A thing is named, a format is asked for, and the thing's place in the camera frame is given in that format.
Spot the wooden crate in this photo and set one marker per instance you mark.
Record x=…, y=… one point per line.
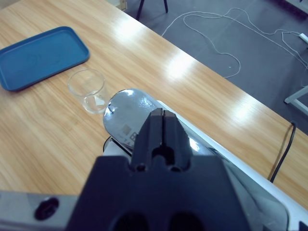
x=123, y=4

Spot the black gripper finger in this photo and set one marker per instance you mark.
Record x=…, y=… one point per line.
x=146, y=139
x=176, y=142

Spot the black tripod legs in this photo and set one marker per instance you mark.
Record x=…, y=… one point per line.
x=140, y=10

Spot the white capsule coffee machine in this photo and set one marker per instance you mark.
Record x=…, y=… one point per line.
x=113, y=149

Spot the clear glass cup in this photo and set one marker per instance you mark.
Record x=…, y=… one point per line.
x=93, y=103

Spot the white metal frame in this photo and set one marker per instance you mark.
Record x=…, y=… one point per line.
x=296, y=95

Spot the teal plastic tray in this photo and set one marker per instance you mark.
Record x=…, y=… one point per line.
x=36, y=60

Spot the silver coffee machine lever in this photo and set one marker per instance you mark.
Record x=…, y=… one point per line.
x=127, y=108

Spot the white power strip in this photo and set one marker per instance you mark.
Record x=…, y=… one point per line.
x=303, y=36

